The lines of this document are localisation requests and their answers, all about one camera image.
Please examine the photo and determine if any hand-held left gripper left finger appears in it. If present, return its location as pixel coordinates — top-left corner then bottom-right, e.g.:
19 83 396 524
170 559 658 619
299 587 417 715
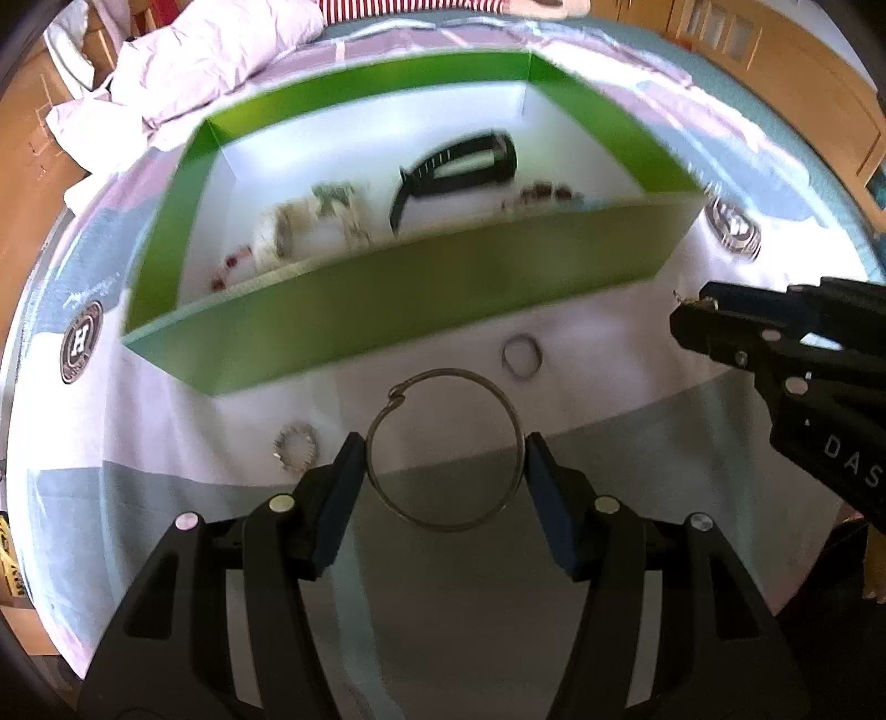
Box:
76 433 365 720

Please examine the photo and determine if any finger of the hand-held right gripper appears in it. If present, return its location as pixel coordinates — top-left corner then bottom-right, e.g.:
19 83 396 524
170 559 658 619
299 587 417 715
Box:
698 277 886 347
668 308 842 409

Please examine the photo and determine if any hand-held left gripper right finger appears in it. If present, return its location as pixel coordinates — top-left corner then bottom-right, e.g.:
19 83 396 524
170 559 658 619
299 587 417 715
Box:
527 433 812 720

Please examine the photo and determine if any silver bangle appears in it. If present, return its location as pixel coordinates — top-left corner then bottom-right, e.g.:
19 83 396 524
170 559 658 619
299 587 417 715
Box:
364 368 525 534

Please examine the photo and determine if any green cardboard box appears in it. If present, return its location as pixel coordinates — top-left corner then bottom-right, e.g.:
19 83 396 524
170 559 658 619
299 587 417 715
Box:
121 48 707 397

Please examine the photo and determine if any pink bead bracelet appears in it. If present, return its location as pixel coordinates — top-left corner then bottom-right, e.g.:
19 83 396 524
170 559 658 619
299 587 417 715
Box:
502 183 589 213

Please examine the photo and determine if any red orange bead bracelet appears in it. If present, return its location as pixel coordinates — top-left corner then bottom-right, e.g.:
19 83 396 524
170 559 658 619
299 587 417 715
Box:
210 249 259 292

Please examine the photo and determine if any green bead bracelet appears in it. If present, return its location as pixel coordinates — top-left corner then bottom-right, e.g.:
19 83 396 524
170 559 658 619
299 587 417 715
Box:
313 180 371 250

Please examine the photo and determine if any printed bed sheet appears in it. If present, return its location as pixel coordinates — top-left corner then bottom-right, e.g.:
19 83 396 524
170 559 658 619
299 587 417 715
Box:
0 14 886 720

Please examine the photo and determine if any wooden wardrobe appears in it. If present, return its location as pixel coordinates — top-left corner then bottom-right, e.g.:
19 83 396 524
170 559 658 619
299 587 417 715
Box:
609 0 886 229

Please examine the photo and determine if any black watch band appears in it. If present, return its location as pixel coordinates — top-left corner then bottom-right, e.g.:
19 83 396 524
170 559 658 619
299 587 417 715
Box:
389 130 519 236

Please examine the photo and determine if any yellow black object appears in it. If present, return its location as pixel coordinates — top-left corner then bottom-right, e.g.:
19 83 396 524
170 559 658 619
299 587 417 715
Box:
0 511 30 605

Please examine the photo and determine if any red white striped cloth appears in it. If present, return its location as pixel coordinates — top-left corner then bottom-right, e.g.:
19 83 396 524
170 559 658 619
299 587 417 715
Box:
320 0 509 23

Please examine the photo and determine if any white pillow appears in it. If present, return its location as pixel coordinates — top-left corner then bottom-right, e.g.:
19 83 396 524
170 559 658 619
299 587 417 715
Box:
45 0 347 174

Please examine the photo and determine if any wooden cabinet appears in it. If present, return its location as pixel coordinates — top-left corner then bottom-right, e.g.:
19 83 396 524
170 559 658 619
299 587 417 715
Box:
0 0 132 209

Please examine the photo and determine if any sparkly silver ring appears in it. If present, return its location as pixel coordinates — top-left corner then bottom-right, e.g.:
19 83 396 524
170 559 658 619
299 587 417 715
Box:
274 424 320 475

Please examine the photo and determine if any thin plain ring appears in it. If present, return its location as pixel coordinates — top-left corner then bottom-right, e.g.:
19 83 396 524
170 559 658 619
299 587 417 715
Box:
501 333 542 380

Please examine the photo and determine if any white bead bracelet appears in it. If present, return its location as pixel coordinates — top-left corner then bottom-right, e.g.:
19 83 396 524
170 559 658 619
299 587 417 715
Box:
253 200 320 272

